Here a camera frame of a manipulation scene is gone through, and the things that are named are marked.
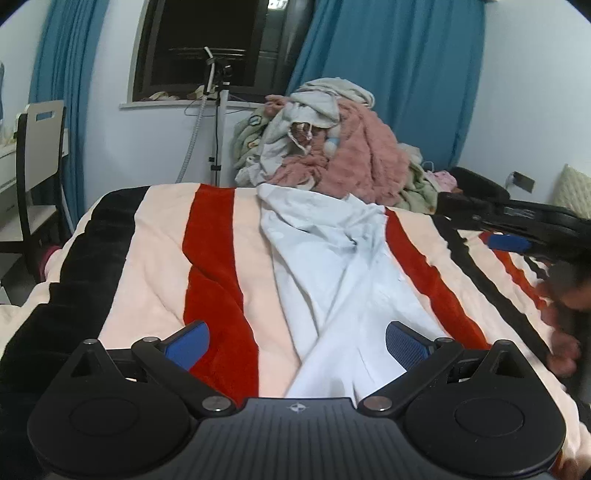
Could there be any white t-shirt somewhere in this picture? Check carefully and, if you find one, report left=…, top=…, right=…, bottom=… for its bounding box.
left=256, top=184, right=446, bottom=402

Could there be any person's right hand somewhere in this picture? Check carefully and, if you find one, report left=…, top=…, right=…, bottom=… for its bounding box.
left=536, top=261, right=590, bottom=378

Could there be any black sofa chair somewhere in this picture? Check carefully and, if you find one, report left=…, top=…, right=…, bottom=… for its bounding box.
left=449, top=166, right=510, bottom=201

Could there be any small pink garment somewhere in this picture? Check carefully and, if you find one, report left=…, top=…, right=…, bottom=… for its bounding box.
left=425, top=170, right=460, bottom=193

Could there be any light green blanket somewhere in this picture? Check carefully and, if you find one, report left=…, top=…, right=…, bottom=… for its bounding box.
left=396, top=143, right=438, bottom=214

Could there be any striped red black cream blanket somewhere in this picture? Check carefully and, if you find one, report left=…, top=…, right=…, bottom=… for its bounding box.
left=1, top=184, right=590, bottom=479

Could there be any pink fluffy blanket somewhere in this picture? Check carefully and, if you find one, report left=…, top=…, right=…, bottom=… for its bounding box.
left=269, top=98, right=410, bottom=207

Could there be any blue curtain right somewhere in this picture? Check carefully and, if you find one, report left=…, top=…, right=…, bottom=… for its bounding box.
left=287, top=0, right=486, bottom=169

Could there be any blue curtain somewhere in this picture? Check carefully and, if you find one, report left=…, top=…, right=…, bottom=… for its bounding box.
left=29, top=0, right=109, bottom=222
left=287, top=0, right=486, bottom=169

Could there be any beige grey garment on pile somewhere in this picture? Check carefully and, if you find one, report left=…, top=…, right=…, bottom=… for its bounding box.
left=232, top=77, right=375, bottom=187

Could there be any grey black chair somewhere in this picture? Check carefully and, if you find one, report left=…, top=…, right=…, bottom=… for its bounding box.
left=1, top=100, right=67, bottom=283

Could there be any silver tripod stand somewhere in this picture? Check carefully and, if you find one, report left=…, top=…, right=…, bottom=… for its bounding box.
left=174, top=45, right=233, bottom=187

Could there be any blue curtain left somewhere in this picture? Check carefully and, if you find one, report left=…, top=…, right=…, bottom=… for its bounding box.
left=29, top=0, right=109, bottom=222

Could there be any dark window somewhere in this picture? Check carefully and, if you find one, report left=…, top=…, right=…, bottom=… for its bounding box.
left=131, top=0, right=315, bottom=101

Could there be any wall socket with plug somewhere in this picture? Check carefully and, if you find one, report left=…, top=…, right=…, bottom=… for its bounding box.
left=505, top=171, right=535, bottom=193

